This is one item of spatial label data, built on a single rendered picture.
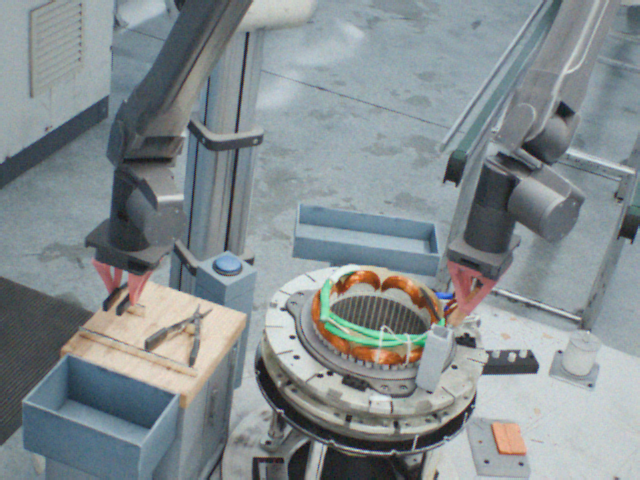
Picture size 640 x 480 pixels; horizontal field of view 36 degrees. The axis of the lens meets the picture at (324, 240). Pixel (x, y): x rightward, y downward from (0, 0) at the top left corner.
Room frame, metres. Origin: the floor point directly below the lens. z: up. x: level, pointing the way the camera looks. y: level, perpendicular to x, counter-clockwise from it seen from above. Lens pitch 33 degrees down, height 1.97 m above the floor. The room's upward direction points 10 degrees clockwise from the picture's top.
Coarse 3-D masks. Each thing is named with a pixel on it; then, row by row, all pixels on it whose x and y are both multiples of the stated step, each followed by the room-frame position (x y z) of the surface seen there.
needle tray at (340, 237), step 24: (312, 216) 1.50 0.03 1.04; (336, 216) 1.50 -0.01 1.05; (360, 216) 1.51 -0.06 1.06; (384, 216) 1.51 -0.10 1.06; (312, 240) 1.40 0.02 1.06; (336, 240) 1.46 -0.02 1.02; (360, 240) 1.48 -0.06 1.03; (384, 240) 1.49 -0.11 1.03; (408, 240) 1.51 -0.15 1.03; (432, 240) 1.49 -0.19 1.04; (336, 264) 1.41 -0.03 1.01; (360, 264) 1.40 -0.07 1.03; (384, 264) 1.41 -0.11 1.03; (408, 264) 1.41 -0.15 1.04; (432, 264) 1.41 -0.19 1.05
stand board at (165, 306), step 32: (160, 288) 1.19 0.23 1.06; (96, 320) 1.09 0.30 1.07; (128, 320) 1.10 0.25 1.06; (160, 320) 1.11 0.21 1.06; (224, 320) 1.14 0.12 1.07; (64, 352) 1.01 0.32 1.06; (96, 352) 1.02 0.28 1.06; (160, 352) 1.04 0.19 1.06; (224, 352) 1.09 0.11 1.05; (160, 384) 0.98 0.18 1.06; (192, 384) 0.99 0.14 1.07
